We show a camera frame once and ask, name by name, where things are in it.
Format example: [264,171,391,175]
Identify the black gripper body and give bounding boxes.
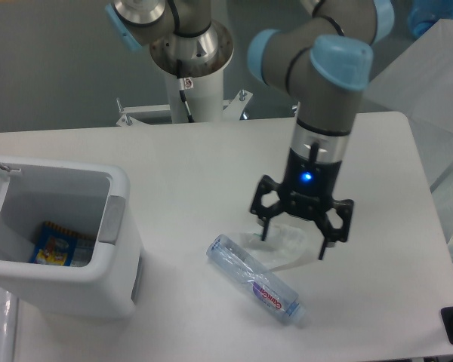
[279,149,342,222]

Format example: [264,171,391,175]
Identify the white trash can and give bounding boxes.
[0,156,144,318]

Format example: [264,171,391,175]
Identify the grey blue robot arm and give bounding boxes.
[105,1,394,248]

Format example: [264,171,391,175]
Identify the crumpled clear plastic wrapper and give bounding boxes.
[235,224,316,272]

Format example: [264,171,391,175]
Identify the clear plastic water bottle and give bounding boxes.
[206,234,306,324]

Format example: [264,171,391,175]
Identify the translucent plastic cover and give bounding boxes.
[365,20,453,262]

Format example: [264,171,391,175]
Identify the blue water jug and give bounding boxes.
[407,0,453,39]

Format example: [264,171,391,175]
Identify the blue snack packet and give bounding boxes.
[29,221,96,267]

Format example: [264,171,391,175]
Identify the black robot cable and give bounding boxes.
[175,58,196,124]

